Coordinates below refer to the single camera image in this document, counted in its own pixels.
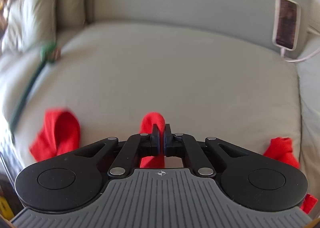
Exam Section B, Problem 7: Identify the green massage hammer stick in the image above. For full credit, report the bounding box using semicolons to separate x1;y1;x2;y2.
9;42;61;133

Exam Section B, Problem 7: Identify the white charging cable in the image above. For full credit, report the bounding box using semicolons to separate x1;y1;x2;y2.
280;27;320;63

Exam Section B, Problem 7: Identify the red sweatshirt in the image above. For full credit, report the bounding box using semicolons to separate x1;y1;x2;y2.
29;108;318;214

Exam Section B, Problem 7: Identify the smartphone in white case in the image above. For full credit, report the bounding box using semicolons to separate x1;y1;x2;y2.
272;0;301;51

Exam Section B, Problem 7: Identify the large grey front pillow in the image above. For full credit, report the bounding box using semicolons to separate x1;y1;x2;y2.
1;0;56;53

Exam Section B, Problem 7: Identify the yellow black box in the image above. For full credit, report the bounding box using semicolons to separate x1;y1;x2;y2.
0;196;14;220

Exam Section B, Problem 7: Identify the grey sofa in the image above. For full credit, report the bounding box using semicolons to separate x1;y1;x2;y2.
0;0;320;176

